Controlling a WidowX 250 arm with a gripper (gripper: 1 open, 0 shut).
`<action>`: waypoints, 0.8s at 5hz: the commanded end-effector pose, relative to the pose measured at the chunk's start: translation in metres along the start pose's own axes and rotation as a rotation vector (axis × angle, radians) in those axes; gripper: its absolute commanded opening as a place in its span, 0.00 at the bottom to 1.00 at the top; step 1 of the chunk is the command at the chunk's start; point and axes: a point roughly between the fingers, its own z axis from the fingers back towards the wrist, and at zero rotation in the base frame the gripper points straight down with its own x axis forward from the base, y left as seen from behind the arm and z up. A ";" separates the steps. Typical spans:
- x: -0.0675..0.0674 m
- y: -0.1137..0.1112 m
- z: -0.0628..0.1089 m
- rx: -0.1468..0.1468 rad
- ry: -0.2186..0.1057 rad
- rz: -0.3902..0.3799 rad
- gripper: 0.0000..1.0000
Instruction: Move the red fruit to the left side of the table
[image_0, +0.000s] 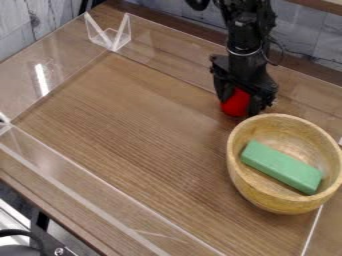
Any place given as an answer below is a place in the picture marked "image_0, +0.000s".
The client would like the clear acrylic tray wall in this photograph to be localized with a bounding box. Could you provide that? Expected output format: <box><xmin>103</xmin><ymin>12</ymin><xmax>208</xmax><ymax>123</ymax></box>
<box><xmin>0</xmin><ymin>117</ymin><xmax>226</xmax><ymax>256</ymax></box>

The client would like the red plush fruit green leaf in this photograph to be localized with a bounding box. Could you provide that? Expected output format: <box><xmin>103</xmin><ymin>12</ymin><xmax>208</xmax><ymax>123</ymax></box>
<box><xmin>220</xmin><ymin>88</ymin><xmax>251</xmax><ymax>117</ymax></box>

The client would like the black metal table frame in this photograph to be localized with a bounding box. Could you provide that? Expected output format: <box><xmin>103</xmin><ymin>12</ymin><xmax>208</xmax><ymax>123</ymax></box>
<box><xmin>31</xmin><ymin>208</ymin><xmax>79</xmax><ymax>256</ymax></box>

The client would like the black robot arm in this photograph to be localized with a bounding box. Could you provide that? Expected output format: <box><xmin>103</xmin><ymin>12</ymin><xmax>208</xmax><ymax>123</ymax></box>
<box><xmin>184</xmin><ymin>0</ymin><xmax>278</xmax><ymax>117</ymax></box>

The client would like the wooden bowl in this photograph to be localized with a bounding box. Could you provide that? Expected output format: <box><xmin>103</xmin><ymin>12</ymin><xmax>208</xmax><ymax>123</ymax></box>
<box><xmin>226</xmin><ymin>114</ymin><xmax>342</xmax><ymax>215</ymax></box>

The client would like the green rectangular block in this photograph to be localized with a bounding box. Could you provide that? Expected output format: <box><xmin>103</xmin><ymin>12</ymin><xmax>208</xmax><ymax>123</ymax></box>
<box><xmin>240</xmin><ymin>140</ymin><xmax>322</xmax><ymax>195</ymax></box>

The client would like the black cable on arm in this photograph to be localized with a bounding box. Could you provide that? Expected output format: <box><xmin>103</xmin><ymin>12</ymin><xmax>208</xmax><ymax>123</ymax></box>
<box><xmin>265</xmin><ymin>34</ymin><xmax>286</xmax><ymax>67</ymax></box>

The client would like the black cable bottom left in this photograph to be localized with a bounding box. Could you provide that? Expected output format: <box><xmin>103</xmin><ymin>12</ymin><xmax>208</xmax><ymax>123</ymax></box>
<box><xmin>0</xmin><ymin>226</ymin><xmax>44</xmax><ymax>256</ymax></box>

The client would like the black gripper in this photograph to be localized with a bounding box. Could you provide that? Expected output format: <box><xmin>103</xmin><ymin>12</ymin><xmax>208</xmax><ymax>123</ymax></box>
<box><xmin>210</xmin><ymin>54</ymin><xmax>278</xmax><ymax>117</ymax></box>

